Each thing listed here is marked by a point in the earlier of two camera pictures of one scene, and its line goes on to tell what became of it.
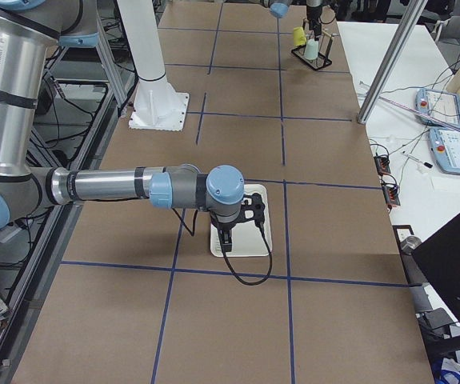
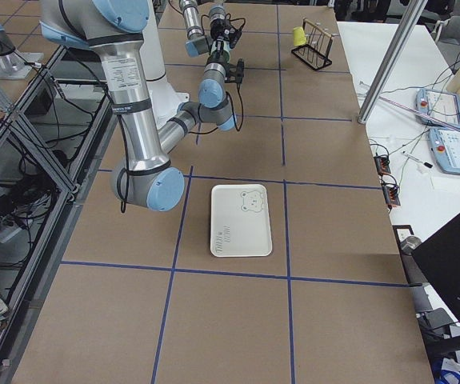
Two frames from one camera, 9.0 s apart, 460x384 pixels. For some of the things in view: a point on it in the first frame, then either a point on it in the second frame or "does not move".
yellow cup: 299,37 does not move
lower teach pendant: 457,154 does not move
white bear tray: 248,238 does not move
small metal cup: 408,245 does not move
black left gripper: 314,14 -> 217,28
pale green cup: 311,50 -> 223,55
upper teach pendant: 442,105 does not move
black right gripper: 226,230 -> 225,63
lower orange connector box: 391,194 does not move
